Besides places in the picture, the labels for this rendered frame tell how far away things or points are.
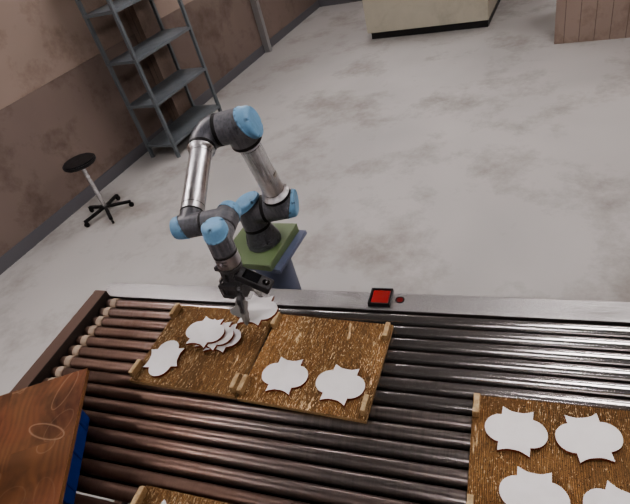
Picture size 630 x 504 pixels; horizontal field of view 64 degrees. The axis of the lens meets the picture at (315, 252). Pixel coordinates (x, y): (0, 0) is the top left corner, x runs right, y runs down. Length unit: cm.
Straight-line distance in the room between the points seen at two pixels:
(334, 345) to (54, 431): 86
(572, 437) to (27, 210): 463
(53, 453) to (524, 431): 125
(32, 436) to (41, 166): 375
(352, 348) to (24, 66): 428
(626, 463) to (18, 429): 162
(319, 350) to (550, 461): 70
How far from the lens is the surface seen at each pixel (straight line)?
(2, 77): 515
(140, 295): 220
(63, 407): 176
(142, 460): 165
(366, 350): 159
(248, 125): 174
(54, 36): 551
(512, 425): 141
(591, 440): 142
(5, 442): 181
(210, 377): 170
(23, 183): 515
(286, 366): 161
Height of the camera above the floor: 214
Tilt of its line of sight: 37 degrees down
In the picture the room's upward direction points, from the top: 17 degrees counter-clockwise
